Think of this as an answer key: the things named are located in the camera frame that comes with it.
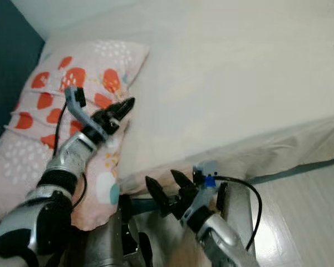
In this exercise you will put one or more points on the beige sheeted bed mattress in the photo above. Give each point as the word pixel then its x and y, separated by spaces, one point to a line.
pixel 228 83

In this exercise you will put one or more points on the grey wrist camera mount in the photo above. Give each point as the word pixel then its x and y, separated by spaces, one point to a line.
pixel 206 172
pixel 80 108

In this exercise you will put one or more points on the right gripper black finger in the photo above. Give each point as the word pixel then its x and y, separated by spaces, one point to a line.
pixel 183 181
pixel 158 194

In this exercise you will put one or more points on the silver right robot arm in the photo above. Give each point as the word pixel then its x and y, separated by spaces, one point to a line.
pixel 222 242

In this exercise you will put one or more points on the pink pillow orange patches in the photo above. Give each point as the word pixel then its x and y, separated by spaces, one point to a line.
pixel 22 156

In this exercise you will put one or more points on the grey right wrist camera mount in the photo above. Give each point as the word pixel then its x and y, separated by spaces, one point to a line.
pixel 206 172

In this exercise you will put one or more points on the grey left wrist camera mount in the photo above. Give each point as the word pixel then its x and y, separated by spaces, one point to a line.
pixel 80 108

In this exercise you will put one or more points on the teal upholstered headboard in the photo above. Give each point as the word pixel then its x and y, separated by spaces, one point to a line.
pixel 8 61

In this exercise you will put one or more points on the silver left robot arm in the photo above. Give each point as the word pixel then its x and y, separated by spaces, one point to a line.
pixel 61 172

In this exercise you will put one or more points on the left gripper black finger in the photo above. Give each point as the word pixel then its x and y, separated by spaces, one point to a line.
pixel 111 109
pixel 126 108

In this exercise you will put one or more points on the grey left robot leg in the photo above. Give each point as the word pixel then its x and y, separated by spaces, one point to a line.
pixel 106 239

